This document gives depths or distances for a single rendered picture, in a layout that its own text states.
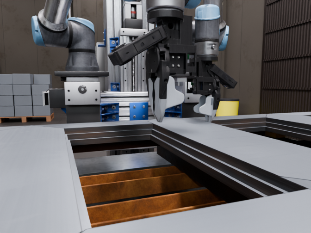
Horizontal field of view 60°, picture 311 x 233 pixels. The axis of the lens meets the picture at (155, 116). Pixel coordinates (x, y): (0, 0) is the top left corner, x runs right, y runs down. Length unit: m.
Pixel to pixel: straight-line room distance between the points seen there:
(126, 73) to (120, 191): 0.73
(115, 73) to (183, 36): 0.92
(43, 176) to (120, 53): 0.24
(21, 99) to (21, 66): 4.81
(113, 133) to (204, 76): 0.32
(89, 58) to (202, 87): 0.59
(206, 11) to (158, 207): 0.57
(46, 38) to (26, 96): 6.38
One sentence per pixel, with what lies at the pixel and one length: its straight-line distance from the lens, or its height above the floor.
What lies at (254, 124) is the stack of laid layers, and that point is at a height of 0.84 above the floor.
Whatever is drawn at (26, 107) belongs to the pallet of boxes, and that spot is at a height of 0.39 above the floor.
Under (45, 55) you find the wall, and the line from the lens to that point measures 12.16.
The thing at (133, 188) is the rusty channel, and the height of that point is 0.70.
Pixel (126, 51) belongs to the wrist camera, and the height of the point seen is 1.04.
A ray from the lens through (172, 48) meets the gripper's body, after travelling 0.52.
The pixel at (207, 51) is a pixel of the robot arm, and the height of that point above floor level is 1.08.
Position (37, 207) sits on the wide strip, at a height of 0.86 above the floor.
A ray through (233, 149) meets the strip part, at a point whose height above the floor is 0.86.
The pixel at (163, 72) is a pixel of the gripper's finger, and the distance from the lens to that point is 0.50.
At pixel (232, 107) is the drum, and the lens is 5.18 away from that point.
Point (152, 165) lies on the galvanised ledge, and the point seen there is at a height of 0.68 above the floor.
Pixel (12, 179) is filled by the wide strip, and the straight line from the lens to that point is 0.41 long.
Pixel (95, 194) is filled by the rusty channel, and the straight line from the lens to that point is 0.75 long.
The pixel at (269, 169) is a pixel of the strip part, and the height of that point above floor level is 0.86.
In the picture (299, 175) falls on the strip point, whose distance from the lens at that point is 0.42.
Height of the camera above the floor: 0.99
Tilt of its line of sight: 7 degrees down
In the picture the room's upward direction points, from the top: straight up
